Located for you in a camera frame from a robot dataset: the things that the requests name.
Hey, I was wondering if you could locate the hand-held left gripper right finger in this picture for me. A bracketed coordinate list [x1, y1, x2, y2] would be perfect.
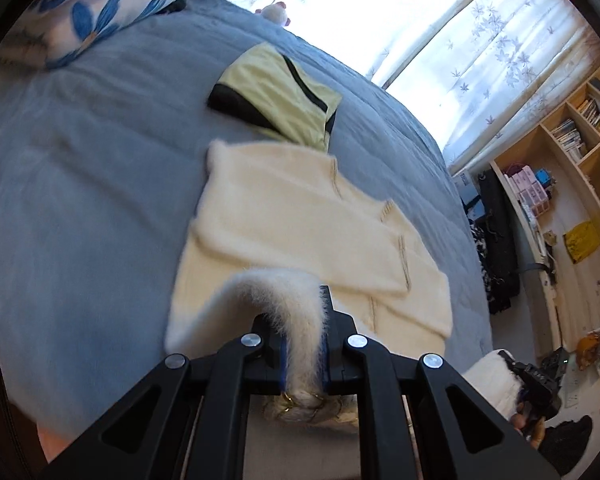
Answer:
[317, 285, 563, 480]

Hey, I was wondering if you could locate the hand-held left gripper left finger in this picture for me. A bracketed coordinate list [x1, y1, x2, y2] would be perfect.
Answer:
[40, 312, 288, 480]

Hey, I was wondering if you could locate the white fuzzy cardigan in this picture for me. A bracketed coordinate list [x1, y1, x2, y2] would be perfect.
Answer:
[164, 140, 523, 428]

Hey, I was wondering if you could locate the person's right hand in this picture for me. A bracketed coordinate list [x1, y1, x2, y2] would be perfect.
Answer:
[511, 407, 548, 448]

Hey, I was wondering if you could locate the black cloth on floor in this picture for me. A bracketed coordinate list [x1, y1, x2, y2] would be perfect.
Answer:
[545, 415, 594, 476]

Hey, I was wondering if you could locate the white curved desk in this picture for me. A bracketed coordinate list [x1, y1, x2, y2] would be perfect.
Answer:
[490, 160, 571, 356]

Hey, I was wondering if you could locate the yellow poster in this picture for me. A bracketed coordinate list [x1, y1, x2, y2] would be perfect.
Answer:
[564, 220, 600, 265]

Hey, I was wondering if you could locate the black and white patterned cloth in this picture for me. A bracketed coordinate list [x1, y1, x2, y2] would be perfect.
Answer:
[469, 220, 511, 316]

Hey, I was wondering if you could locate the long black bag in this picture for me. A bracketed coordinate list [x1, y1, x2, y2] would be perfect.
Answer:
[472, 169, 521, 313]

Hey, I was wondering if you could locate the white box with blue print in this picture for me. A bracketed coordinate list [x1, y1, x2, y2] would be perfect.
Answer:
[452, 172, 481, 221]

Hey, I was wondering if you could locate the pink drawer organizer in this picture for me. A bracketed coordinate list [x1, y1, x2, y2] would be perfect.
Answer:
[510, 167, 548, 216]

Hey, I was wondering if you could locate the wooden bookshelf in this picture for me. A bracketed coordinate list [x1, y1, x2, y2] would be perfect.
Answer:
[490, 57, 600, 361]

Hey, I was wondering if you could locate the blue bed blanket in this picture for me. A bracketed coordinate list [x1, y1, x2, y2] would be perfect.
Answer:
[0, 0, 496, 441]

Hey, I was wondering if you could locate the yellow-green and black garment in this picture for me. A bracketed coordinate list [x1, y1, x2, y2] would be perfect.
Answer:
[207, 42, 343, 152]

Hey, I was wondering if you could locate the row of books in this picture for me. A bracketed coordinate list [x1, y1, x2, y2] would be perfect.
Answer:
[551, 95, 600, 161]

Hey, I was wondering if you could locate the pink plush toy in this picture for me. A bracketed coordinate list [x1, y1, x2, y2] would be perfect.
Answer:
[255, 2, 292, 27]

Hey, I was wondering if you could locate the blue floral rolled quilt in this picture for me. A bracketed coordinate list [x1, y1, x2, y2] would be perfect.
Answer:
[0, 0, 186, 71]

